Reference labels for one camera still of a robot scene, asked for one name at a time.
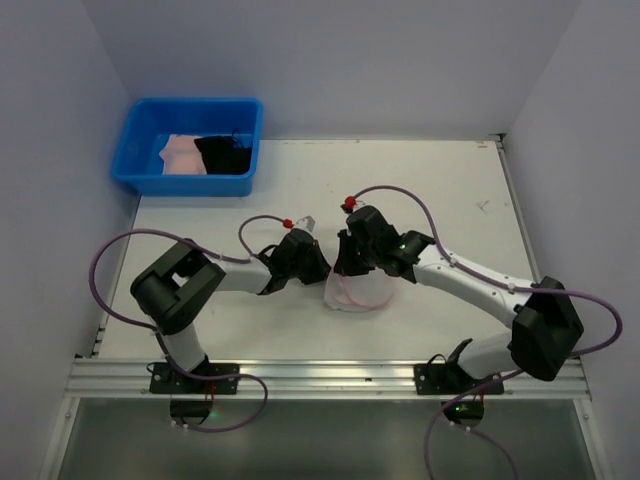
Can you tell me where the white mesh laundry bag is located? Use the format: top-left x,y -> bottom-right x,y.
324,270 -> 396,313

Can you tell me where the black garment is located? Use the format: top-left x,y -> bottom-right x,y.
194,129 -> 252,176

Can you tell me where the pink bra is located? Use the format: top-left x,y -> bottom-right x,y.
159,134 -> 207,175

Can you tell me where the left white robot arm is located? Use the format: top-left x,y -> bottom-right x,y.
130,227 -> 331,381

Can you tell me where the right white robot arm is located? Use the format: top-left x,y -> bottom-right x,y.
334,197 -> 584,392

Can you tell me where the blue plastic bin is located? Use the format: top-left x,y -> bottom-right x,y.
111,97 -> 263,197

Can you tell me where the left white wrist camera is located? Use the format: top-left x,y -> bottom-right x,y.
294,215 -> 316,235

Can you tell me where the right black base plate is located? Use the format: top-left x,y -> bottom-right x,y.
413,363 -> 504,396

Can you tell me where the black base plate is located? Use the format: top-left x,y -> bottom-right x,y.
147,362 -> 239,396
413,363 -> 504,396

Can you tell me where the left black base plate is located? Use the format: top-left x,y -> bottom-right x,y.
147,362 -> 239,396

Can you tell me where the aluminium mounting rail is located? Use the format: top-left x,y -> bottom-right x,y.
64,358 -> 590,400

